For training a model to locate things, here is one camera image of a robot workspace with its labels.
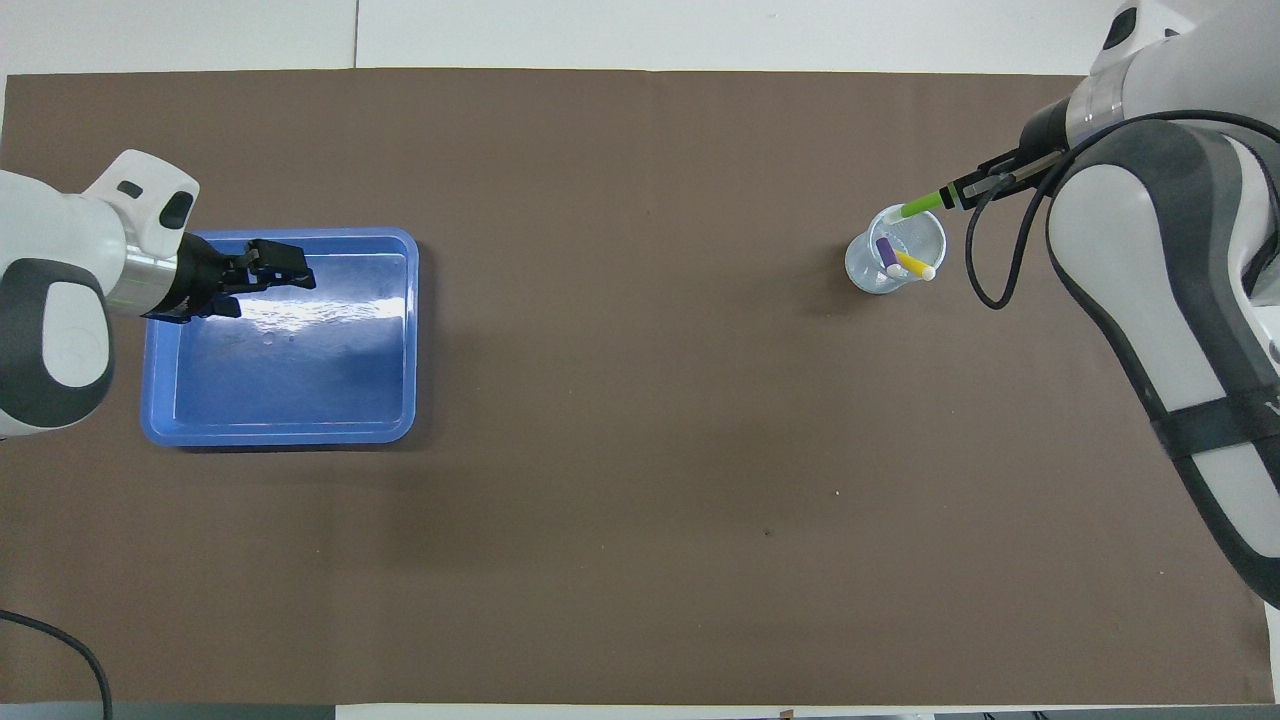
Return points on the purple pen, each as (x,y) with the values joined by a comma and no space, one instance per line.
(886,255)

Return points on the blue plastic tray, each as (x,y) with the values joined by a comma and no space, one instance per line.
(300,380)

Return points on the brown table mat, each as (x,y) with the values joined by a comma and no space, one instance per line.
(650,500)

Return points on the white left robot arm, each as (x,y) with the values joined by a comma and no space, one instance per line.
(60,300)

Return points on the translucent plastic cup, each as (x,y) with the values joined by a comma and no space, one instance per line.
(865,270)

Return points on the green pen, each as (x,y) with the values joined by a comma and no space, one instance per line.
(920,206)

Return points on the yellow pen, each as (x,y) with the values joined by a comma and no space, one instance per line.
(915,265)

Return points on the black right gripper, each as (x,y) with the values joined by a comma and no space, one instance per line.
(1048,130)

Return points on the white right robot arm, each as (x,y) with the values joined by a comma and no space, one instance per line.
(1180,280)

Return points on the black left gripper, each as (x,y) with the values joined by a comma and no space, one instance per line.
(200,285)

